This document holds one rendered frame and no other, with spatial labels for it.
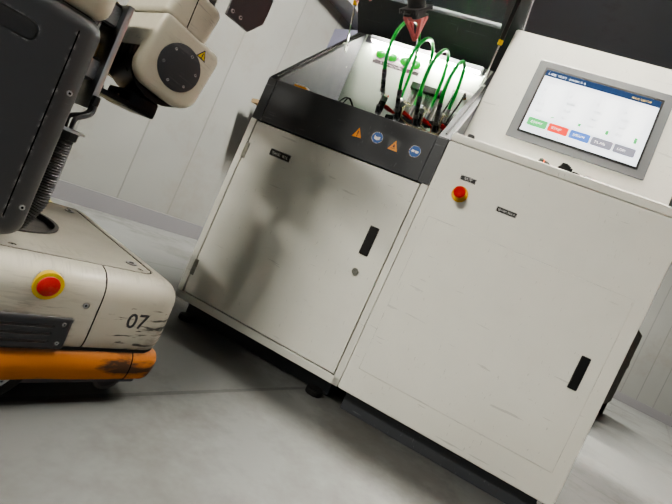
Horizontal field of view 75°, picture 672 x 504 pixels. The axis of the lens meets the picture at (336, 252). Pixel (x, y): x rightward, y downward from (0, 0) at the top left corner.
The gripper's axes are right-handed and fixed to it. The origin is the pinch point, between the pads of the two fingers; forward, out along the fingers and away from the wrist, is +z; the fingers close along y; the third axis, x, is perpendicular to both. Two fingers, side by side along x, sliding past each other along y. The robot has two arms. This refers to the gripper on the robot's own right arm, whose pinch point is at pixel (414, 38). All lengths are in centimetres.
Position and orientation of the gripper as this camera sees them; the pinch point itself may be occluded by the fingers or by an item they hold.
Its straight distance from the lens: 161.1
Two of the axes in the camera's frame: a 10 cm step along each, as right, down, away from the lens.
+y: 6.3, -5.0, 5.9
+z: 0.4, 7.8, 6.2
